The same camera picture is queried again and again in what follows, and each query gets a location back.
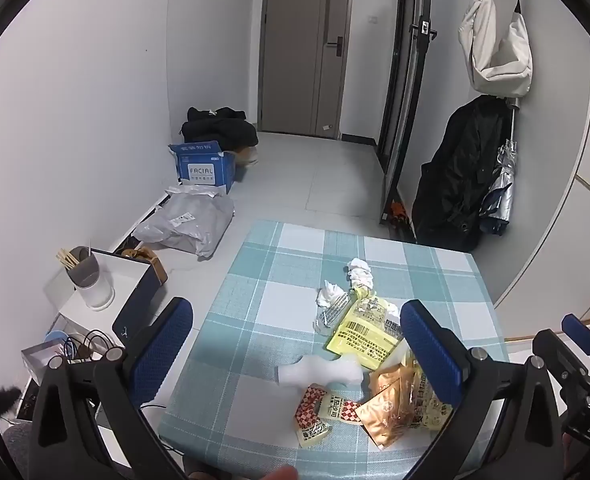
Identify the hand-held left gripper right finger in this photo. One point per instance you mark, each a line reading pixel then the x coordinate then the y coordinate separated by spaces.
pixel 430 355

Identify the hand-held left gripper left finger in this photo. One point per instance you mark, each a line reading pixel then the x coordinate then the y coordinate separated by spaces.
pixel 162 350

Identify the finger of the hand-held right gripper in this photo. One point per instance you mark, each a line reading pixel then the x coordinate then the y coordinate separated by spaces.
pixel 555 352
pixel 580 332

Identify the brown foil snack packet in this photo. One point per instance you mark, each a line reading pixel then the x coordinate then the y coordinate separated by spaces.
pixel 390 422
pixel 395 382

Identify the white shoulder bag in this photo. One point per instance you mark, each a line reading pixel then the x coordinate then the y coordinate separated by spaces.
pixel 510 65

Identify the navy shoe box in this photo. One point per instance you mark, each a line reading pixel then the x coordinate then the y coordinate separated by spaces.
pixel 140 305

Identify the yellow barcode snack packet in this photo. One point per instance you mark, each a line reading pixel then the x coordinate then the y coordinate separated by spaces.
pixel 357 342

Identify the yellow clear noodle packet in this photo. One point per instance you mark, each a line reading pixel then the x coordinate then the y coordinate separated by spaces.
pixel 375 306

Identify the white translucent container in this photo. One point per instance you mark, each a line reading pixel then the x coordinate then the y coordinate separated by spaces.
pixel 95 295

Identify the white side table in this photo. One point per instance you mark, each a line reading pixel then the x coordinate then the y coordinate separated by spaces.
pixel 75 312

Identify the crumpled white tissue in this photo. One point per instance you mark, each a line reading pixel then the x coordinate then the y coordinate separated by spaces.
pixel 332 294
pixel 362 280
pixel 357 263

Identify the clear plastic wrapper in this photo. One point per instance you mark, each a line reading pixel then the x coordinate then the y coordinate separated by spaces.
pixel 327 317

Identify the white foam strip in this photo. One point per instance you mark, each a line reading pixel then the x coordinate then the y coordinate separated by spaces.
pixel 320 370

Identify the grey chopstick holder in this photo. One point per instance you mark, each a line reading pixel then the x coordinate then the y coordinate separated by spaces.
pixel 85 267

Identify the red checked snack wrapper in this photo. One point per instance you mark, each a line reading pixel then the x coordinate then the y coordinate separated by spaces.
pixel 320 400
pixel 312 435

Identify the teal checked tablecloth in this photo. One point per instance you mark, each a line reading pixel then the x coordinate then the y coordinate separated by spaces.
pixel 275 310

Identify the clear acrylic box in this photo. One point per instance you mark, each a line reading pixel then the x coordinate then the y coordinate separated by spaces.
pixel 40 360

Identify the grey plastic mailer bag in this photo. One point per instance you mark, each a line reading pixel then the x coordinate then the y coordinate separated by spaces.
pixel 190 225

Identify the wooden chopsticks bundle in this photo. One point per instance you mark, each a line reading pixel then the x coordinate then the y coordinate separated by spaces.
pixel 67 259

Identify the silver folded umbrella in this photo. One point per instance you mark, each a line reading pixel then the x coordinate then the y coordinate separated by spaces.
pixel 500 195

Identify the white plastic mailer bag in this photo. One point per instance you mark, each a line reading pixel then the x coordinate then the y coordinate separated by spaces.
pixel 195 190

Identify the black bag on floor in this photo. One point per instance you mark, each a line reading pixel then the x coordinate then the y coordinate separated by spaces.
pixel 455 175

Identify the person's grey trouser leg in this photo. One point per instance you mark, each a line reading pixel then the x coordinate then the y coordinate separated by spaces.
pixel 12 455

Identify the blue cardboard box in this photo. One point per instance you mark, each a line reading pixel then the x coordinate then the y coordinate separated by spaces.
pixel 202 170

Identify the tan bag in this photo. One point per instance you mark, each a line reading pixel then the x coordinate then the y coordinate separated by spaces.
pixel 249 156

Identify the black clothes pile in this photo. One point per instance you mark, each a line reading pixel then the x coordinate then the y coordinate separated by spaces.
pixel 220 127

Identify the black framed glass door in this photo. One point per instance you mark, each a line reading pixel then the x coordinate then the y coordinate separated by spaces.
pixel 405 110

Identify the grey door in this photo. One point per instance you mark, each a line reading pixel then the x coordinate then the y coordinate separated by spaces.
pixel 300 60

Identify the cream sling bag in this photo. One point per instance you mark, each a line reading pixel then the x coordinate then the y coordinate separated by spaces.
pixel 477 25

